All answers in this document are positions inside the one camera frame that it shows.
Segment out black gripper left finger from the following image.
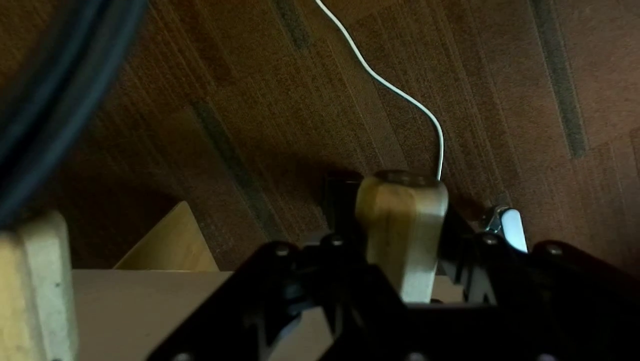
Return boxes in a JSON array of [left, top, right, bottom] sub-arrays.
[[146, 174, 407, 361]]

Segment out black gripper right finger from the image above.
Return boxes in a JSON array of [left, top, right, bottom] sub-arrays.
[[433, 206, 640, 361]]

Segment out wooden foosball rod handle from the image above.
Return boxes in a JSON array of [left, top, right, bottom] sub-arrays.
[[355, 168, 450, 306], [0, 210, 80, 361]]

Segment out small light wooden box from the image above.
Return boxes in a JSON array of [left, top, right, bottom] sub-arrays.
[[114, 198, 224, 272]]

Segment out white power cable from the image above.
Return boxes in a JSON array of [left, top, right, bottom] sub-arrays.
[[315, 0, 448, 183]]

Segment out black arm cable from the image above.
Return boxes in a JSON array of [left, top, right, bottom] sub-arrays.
[[0, 0, 150, 229]]

